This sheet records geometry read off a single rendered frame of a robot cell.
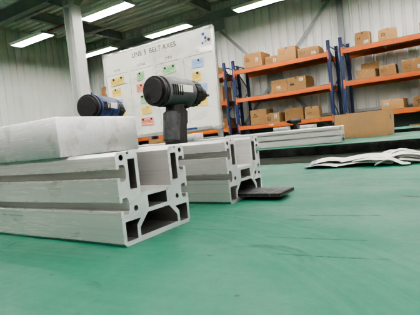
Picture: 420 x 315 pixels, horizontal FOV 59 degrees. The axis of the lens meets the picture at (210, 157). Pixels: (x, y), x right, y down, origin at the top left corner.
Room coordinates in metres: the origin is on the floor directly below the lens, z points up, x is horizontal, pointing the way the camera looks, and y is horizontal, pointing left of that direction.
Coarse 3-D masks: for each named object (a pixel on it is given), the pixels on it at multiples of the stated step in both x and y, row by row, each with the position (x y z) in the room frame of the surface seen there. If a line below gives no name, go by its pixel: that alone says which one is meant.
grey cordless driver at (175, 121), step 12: (144, 84) 0.72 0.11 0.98; (156, 84) 0.70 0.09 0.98; (168, 84) 0.71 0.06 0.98; (180, 84) 0.74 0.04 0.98; (192, 84) 0.78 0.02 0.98; (144, 96) 0.72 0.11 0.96; (156, 96) 0.71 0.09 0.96; (168, 96) 0.71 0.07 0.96; (180, 96) 0.74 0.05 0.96; (192, 96) 0.77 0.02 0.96; (204, 96) 0.83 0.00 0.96; (168, 108) 0.75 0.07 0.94; (180, 108) 0.75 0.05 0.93; (168, 120) 0.73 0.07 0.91; (180, 120) 0.75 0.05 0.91; (168, 132) 0.73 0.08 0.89; (180, 132) 0.74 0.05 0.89
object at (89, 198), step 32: (32, 160) 0.40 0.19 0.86; (64, 160) 0.37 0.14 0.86; (96, 160) 0.34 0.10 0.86; (128, 160) 0.35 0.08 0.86; (160, 160) 0.39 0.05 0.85; (0, 192) 0.44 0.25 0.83; (32, 192) 0.40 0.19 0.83; (64, 192) 0.37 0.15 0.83; (96, 192) 0.34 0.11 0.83; (128, 192) 0.34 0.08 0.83; (160, 192) 0.39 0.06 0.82; (0, 224) 0.44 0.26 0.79; (32, 224) 0.40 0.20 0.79; (64, 224) 0.37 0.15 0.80; (96, 224) 0.35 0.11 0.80; (128, 224) 0.35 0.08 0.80; (160, 224) 0.38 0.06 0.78
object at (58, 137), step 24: (48, 120) 0.37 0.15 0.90; (72, 120) 0.38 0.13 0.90; (96, 120) 0.40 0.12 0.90; (120, 120) 0.43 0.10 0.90; (0, 144) 0.42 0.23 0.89; (24, 144) 0.39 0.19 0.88; (48, 144) 0.37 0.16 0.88; (72, 144) 0.37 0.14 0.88; (96, 144) 0.40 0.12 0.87; (120, 144) 0.43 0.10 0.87
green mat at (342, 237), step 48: (336, 192) 0.49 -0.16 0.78; (384, 192) 0.46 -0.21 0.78; (0, 240) 0.41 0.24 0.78; (48, 240) 0.39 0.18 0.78; (144, 240) 0.35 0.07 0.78; (192, 240) 0.33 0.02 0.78; (240, 240) 0.31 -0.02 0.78; (288, 240) 0.30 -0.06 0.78; (336, 240) 0.29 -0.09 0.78; (384, 240) 0.27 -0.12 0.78; (0, 288) 0.26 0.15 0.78; (48, 288) 0.25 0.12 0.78; (96, 288) 0.24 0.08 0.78; (144, 288) 0.23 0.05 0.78; (192, 288) 0.22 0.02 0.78; (240, 288) 0.21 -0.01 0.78; (288, 288) 0.21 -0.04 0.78; (336, 288) 0.20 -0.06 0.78; (384, 288) 0.20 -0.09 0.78
